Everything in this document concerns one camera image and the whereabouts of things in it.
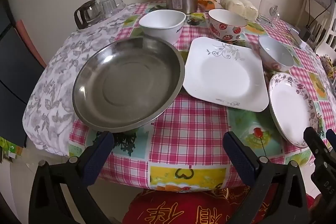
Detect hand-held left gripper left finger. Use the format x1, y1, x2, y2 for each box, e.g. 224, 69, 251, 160
29, 131, 115, 224

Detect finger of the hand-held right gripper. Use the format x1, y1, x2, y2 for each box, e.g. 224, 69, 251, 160
326, 128, 336, 153
303, 126, 328, 161

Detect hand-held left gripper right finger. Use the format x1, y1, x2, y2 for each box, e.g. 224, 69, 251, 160
223, 131, 313, 224

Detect pink floral round plate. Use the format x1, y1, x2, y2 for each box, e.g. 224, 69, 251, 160
268, 72, 319, 148

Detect stainless steel basin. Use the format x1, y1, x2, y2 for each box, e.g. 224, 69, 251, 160
72, 35, 186, 133

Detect white square plate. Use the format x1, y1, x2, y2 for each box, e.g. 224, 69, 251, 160
182, 36, 269, 112

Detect small white bowl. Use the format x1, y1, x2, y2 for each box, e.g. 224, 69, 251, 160
257, 35, 294, 72

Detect strawberry print bowl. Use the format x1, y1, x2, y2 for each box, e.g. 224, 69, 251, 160
208, 9, 248, 42

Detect white square bowl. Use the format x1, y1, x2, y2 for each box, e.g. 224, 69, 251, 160
138, 9, 187, 45

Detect colourful candy packets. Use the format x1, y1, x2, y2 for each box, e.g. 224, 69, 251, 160
320, 55, 336, 77

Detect red embroidered cushion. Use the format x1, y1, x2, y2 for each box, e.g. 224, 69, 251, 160
122, 186, 326, 224

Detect white box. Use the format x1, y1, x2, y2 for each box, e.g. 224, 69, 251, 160
289, 28, 306, 48

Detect white chair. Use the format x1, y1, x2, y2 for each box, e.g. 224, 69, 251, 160
297, 0, 336, 56

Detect dark cabinet door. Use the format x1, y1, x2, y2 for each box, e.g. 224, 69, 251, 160
0, 0, 48, 148

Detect bag of steamed buns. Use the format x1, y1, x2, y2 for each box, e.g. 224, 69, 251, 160
219, 0, 259, 22

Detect orange snack packet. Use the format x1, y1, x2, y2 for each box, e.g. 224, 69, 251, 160
197, 0, 218, 10

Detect glass teapot brown handle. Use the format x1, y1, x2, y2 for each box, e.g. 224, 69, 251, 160
74, 0, 103, 29

